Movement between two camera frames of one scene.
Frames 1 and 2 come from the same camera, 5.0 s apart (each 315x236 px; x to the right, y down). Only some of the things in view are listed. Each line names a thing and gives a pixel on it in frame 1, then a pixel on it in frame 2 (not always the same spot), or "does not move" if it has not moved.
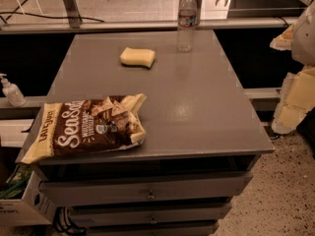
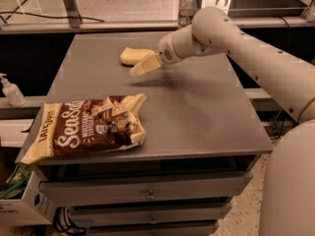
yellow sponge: (134, 56) does not move
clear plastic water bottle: (187, 20) does not move
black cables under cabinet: (63, 223) does not move
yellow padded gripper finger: (296, 97) -> (166, 52)
